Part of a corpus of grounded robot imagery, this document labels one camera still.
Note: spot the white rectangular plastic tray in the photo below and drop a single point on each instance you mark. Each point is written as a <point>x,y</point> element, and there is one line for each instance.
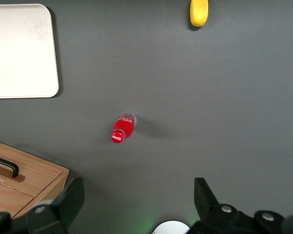
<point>19,51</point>

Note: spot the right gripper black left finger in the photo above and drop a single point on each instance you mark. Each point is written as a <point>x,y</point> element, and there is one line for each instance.
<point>63,207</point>

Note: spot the white round disc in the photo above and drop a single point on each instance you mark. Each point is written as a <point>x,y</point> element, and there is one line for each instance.
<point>172,228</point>

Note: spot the light wooden board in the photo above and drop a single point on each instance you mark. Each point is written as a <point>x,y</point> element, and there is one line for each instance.
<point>9,202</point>

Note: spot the yellow banana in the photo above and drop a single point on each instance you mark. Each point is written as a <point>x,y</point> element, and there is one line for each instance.
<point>198,12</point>

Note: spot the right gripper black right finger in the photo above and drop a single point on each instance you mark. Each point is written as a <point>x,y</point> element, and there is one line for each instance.
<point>210,207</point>

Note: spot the red Coca-Cola bottle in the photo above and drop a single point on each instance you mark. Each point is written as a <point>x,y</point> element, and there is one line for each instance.
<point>123,128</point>

